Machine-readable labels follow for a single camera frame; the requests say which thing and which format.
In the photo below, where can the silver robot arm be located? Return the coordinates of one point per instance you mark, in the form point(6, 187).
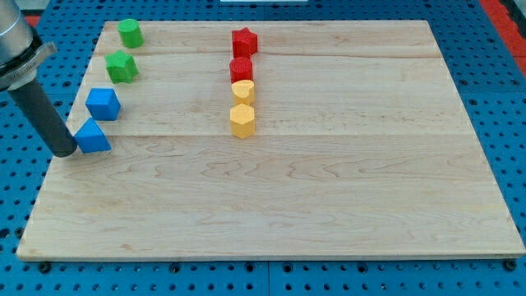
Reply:
point(22, 50)

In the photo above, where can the wooden board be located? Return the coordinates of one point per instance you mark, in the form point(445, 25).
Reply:
point(363, 150)

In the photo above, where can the yellow hexagon block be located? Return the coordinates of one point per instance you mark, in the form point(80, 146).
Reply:
point(242, 120)

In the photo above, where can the yellow heart block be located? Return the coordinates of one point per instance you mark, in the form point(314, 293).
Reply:
point(243, 92)

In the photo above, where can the red cylinder block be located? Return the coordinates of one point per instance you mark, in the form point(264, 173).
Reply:
point(241, 69)

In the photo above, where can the red star block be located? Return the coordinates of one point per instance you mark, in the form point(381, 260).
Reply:
point(244, 43)

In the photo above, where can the green star block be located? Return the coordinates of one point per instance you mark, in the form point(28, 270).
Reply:
point(121, 67)

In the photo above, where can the blue cube block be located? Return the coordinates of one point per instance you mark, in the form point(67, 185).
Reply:
point(103, 104)

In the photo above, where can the blue triangle block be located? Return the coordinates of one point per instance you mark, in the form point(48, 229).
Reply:
point(91, 138)

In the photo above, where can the green cylinder block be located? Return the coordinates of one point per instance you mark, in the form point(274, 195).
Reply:
point(130, 33)

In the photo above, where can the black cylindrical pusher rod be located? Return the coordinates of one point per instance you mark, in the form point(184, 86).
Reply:
point(44, 118)

